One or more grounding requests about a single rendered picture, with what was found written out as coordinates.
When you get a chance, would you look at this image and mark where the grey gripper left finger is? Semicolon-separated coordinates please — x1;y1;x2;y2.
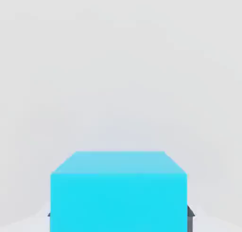
0;201;51;232

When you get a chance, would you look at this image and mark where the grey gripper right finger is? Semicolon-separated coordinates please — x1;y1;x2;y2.
187;201;242;232

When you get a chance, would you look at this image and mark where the small cyan cube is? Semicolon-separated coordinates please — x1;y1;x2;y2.
50;151;188;232

